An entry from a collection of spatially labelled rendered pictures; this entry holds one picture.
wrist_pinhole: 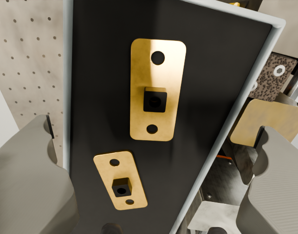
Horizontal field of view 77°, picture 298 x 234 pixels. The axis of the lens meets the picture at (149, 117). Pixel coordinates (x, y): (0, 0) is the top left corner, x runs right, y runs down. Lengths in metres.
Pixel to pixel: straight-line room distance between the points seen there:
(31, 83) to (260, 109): 0.67
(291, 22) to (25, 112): 0.77
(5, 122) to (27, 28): 1.31
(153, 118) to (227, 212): 0.25
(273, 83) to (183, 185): 0.15
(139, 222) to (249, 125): 0.19
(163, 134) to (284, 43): 0.17
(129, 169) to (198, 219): 0.20
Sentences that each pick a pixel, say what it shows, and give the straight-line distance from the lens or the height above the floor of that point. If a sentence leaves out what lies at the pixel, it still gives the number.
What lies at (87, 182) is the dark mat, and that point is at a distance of 0.22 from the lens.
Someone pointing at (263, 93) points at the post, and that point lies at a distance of 0.25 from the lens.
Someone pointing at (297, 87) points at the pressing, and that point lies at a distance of 0.40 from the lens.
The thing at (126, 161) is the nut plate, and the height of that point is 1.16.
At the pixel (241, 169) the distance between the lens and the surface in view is 0.36.
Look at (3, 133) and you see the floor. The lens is 2.00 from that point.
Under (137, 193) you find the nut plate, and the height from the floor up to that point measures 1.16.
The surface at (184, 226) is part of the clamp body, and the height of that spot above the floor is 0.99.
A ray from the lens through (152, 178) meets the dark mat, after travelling 0.21.
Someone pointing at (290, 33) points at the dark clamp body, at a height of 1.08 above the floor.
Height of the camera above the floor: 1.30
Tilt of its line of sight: 60 degrees down
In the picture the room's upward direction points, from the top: 180 degrees counter-clockwise
